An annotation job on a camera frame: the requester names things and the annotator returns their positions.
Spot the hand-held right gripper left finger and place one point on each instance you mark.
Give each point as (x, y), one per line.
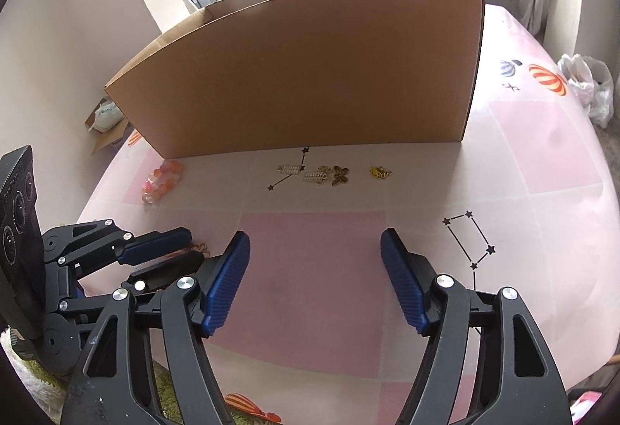
(225, 284)

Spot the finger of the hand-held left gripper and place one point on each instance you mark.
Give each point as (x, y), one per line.
(155, 243)
(164, 267)

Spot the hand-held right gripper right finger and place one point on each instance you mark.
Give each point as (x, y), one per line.
(402, 284)

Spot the yellow charm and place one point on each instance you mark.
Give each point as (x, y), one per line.
(379, 172)

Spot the gold butterfly charm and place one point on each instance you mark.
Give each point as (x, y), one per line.
(340, 175)

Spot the small gold charm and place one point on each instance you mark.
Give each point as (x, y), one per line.
(324, 170)

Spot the large brown cardboard box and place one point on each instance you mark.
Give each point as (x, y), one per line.
(315, 81)

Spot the pink printed table cover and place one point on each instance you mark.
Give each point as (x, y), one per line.
(315, 260)

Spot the small cluttered cardboard box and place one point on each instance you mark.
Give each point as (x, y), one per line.
(114, 134)

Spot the pink cartoon print cloth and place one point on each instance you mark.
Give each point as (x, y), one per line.
(587, 408)

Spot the white plastic bag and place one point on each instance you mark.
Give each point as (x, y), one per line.
(586, 85)

